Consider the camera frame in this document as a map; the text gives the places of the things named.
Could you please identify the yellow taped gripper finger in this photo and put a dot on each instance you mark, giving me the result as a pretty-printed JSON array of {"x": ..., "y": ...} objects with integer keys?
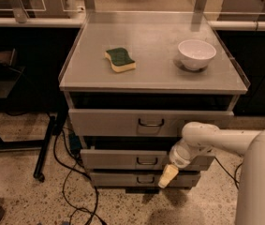
[{"x": 169, "y": 173}]

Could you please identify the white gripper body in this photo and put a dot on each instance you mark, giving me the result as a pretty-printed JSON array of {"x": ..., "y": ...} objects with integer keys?
[{"x": 179, "y": 158}]

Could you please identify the grey drawer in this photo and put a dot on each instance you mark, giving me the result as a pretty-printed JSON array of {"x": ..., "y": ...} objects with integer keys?
[
  {"x": 141, "y": 123},
  {"x": 125, "y": 180},
  {"x": 96, "y": 159}
]

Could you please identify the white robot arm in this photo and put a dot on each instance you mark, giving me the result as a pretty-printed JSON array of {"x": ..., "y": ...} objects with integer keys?
[{"x": 198, "y": 138}]

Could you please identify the grey bottom drawer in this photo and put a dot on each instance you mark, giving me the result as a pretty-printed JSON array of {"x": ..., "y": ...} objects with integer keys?
[{"x": 125, "y": 180}]

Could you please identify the grey drawer cabinet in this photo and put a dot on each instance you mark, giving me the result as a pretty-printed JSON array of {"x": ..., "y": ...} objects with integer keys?
[{"x": 160, "y": 81}]

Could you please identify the grey top drawer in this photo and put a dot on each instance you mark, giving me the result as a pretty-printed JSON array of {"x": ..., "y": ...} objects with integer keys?
[{"x": 141, "y": 123}]

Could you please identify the white bowl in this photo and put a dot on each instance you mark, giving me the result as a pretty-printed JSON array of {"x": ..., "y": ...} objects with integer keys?
[{"x": 196, "y": 54}]

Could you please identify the green yellow sponge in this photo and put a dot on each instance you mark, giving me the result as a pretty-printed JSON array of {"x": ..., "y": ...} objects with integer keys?
[{"x": 120, "y": 60}]

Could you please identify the black metal stand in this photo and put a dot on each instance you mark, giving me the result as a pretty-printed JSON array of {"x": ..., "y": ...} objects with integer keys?
[{"x": 10, "y": 75}]

